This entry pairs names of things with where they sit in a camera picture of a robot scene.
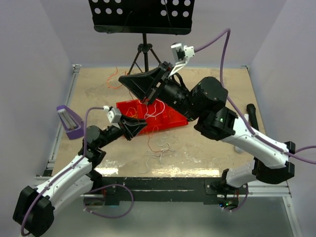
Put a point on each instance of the black music stand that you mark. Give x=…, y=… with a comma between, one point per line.
x=167, y=17

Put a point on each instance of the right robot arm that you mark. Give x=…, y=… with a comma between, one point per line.
x=206, y=103

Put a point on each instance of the black microphone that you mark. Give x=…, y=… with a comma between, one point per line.
x=251, y=110

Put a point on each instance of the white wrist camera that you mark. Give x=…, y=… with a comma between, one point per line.
x=182, y=54
x=113, y=114

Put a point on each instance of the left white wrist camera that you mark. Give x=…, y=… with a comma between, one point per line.
x=113, y=114

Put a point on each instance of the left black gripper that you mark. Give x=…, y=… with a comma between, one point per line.
x=131, y=131

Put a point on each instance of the red three-compartment bin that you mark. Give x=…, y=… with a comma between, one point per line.
x=158, y=116

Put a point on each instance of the purple metronome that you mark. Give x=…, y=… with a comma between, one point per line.
x=71, y=121

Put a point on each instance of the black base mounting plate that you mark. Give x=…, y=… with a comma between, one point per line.
x=162, y=189

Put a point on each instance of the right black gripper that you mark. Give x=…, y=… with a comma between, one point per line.
x=144, y=83

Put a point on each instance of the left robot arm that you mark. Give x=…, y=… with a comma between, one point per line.
x=37, y=207

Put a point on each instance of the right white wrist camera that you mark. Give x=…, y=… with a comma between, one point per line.
x=182, y=54

